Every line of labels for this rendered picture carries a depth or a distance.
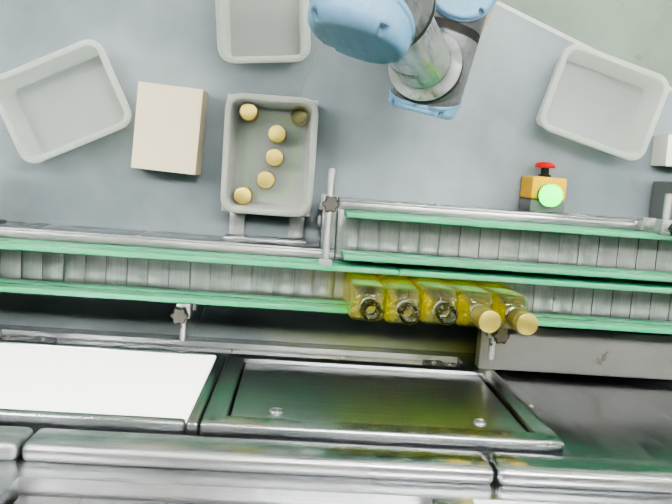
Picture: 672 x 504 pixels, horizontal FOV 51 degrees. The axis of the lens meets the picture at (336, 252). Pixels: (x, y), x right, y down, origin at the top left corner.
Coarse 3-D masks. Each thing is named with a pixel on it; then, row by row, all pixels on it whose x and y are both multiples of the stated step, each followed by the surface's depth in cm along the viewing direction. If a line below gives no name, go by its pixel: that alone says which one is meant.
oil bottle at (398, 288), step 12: (384, 276) 126; (396, 276) 126; (396, 288) 113; (408, 288) 114; (396, 300) 111; (408, 300) 110; (420, 300) 112; (384, 312) 114; (396, 312) 110; (408, 312) 114
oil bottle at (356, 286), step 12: (348, 276) 122; (360, 276) 122; (372, 276) 123; (348, 288) 117; (360, 288) 111; (372, 288) 111; (384, 288) 113; (348, 300) 116; (360, 300) 110; (384, 300) 111; (348, 312) 114; (360, 312) 111
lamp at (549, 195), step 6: (546, 186) 134; (552, 186) 134; (558, 186) 135; (540, 192) 135; (546, 192) 134; (552, 192) 134; (558, 192) 134; (540, 198) 135; (546, 198) 134; (552, 198) 134; (558, 198) 134; (546, 204) 135; (552, 204) 134
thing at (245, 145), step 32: (256, 96) 130; (288, 96) 131; (224, 128) 131; (256, 128) 138; (288, 128) 138; (224, 160) 131; (256, 160) 139; (288, 160) 139; (224, 192) 132; (256, 192) 139; (288, 192) 140
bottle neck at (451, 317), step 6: (438, 306) 108; (444, 306) 107; (450, 306) 106; (438, 312) 107; (450, 312) 109; (456, 312) 106; (438, 318) 107; (444, 318) 109; (450, 318) 108; (456, 318) 106; (444, 324) 106; (450, 324) 106
